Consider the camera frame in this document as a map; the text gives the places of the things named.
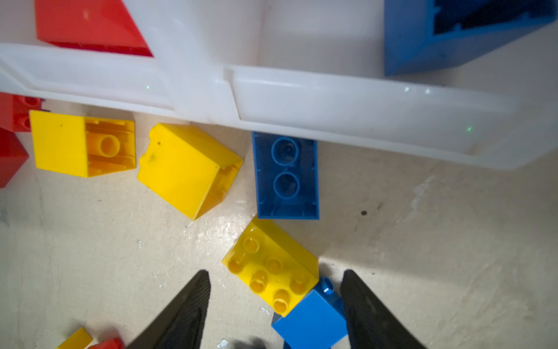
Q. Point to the long red lego brick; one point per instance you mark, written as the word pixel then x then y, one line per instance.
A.
pixel 102 26

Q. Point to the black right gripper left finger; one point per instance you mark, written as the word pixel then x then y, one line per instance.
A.
pixel 181 323

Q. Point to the small red lego brick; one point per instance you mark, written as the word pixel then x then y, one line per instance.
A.
pixel 15 111

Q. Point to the blue two-stud lego brick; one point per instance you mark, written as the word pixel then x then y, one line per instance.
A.
pixel 286 176

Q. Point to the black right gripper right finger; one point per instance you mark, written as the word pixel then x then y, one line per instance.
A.
pixel 370 324

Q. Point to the white plastic bin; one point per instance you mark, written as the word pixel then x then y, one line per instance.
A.
pixel 127 82
pixel 315 69

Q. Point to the small yellow lego brick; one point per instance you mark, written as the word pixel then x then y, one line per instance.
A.
pixel 80 339

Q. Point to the yellow studded lego brick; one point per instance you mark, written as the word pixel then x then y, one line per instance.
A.
pixel 273 265

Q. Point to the white right plastic bin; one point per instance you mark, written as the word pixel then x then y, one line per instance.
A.
pixel 315 69

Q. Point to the white middle plastic bin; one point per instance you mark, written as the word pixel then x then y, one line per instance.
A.
pixel 127 82

